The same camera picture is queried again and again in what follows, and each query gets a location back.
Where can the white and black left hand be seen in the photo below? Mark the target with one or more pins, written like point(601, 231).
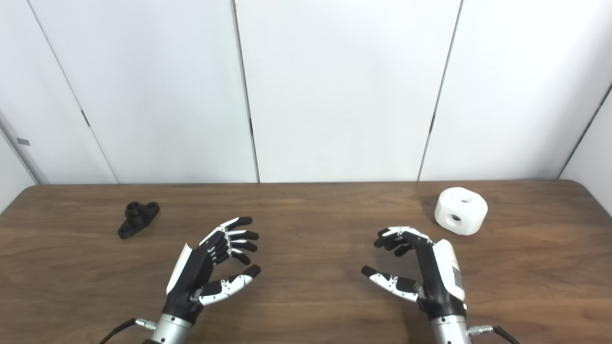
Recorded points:
point(191, 277)

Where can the black flanged holder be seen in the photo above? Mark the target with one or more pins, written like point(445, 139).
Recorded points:
point(136, 220)

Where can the white and black right hand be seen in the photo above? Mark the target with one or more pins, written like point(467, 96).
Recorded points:
point(440, 282)

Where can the round white piece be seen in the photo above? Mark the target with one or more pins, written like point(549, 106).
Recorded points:
point(466, 210)

